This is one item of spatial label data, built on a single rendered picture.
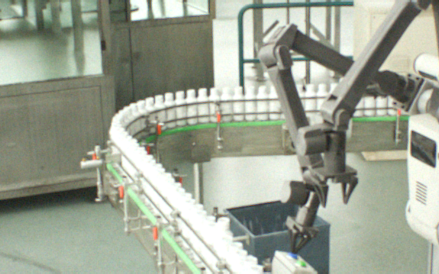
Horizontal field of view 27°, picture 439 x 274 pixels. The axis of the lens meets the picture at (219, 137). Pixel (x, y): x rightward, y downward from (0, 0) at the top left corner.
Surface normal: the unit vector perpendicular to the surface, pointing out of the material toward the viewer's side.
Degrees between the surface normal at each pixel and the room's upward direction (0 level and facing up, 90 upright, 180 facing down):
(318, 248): 90
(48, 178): 89
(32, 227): 0
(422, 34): 90
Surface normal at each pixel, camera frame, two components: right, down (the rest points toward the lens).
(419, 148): -0.94, 0.13
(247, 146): 0.04, 0.29
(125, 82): 0.35, 0.26
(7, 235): -0.03, -0.96
